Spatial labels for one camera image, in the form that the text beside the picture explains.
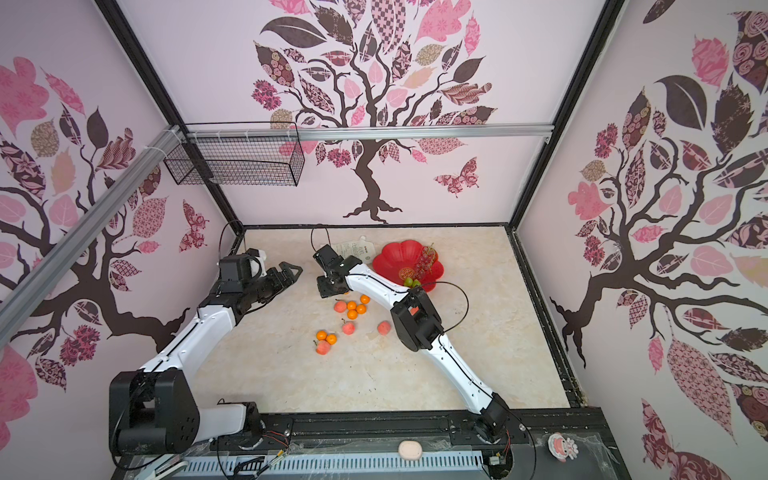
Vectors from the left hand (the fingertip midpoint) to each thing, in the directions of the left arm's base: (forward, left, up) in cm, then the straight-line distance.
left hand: (295, 278), depth 86 cm
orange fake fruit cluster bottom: (-5, -16, -13) cm, 21 cm away
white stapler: (-44, +24, -12) cm, 52 cm away
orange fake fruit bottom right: (-13, -10, -13) cm, 21 cm away
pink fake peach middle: (-9, -15, -13) cm, 22 cm away
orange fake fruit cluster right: (-3, -19, -14) cm, 23 cm away
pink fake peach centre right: (-10, -26, -13) cm, 31 cm away
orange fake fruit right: (+1, -20, -14) cm, 24 cm away
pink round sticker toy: (-41, -69, -10) cm, 81 cm away
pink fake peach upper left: (-2, -12, -13) cm, 18 cm away
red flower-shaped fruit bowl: (+19, -31, -15) cm, 40 cm away
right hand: (+6, -6, -12) cm, 15 cm away
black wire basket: (+37, +22, +18) cm, 46 cm away
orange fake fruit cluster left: (-2, -15, -13) cm, 20 cm away
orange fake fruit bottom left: (-11, -7, -14) cm, 19 cm away
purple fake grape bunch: (+13, -40, -12) cm, 44 cm away
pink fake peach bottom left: (-16, -8, -12) cm, 22 cm away
